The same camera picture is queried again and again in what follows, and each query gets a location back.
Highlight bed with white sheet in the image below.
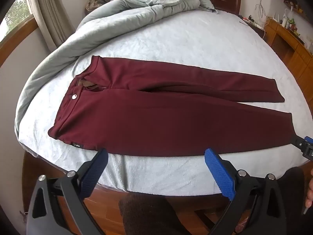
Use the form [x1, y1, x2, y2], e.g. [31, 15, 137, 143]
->
[15, 10, 313, 197]

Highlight beige curtain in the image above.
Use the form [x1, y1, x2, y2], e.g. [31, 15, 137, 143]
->
[26, 0, 77, 53]

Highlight grey duvet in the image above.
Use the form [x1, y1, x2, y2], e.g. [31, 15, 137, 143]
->
[14, 0, 219, 139]

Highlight person's dark trouser leg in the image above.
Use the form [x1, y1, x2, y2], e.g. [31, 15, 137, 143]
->
[119, 192, 213, 235]
[276, 166, 307, 201]

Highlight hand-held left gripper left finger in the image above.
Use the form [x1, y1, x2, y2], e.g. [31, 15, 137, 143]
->
[26, 148, 109, 235]

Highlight white bottle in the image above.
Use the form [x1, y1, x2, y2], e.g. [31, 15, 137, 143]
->
[281, 9, 289, 29]

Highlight dark red pants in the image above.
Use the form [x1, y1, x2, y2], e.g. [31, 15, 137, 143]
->
[47, 55, 297, 157]

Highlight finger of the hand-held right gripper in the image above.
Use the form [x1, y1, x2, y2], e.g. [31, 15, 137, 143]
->
[292, 133, 313, 164]

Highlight row of small trinkets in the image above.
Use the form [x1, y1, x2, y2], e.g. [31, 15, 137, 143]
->
[284, 0, 304, 13]

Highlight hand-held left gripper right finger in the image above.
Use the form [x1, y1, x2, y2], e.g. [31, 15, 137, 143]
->
[204, 148, 307, 235]

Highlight window with wooden frame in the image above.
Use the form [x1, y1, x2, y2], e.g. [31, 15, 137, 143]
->
[0, 0, 50, 70]

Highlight person's right hand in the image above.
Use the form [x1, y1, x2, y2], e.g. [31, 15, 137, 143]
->
[303, 176, 313, 216]

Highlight brown patterned pillow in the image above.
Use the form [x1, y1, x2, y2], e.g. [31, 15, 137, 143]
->
[85, 0, 116, 13]

